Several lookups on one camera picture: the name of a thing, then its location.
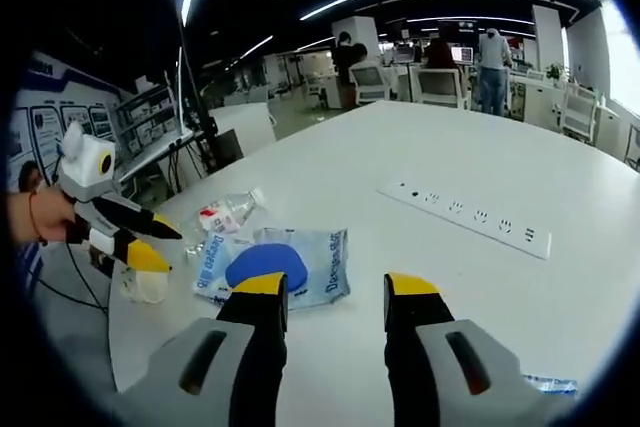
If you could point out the white shelving rack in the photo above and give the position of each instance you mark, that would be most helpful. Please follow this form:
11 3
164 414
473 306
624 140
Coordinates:
150 117

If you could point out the white patterned paper cup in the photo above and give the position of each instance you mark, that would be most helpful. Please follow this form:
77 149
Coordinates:
145 286

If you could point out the person's left hand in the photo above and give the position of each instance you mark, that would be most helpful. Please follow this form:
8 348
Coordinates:
52 214

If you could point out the pale blue wipes pack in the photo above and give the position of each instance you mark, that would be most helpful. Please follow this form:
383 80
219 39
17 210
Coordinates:
320 267

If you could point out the tall black pole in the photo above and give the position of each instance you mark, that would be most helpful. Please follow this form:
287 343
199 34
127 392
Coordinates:
197 97

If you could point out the potted plant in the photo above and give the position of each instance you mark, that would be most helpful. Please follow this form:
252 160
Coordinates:
554 72

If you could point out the blue plastic packet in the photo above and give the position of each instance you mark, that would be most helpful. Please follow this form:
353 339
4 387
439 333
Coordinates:
550 384

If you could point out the wall poster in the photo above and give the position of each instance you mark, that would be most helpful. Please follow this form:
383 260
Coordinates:
60 117

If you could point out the clear plastic water bottle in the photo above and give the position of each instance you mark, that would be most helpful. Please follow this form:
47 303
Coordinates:
225 212

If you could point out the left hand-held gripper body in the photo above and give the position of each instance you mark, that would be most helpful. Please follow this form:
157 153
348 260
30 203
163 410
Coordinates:
85 167

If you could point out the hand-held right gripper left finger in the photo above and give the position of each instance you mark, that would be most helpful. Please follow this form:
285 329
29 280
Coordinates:
260 347

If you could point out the white table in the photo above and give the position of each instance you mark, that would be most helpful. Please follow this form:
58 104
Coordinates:
400 147

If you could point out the white inset power strip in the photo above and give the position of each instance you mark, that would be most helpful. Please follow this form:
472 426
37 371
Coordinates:
465 217

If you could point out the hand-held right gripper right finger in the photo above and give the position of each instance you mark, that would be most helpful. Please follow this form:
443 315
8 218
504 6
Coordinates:
410 347

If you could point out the white office chair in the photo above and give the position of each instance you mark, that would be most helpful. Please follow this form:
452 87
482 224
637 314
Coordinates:
371 84
579 112
440 87

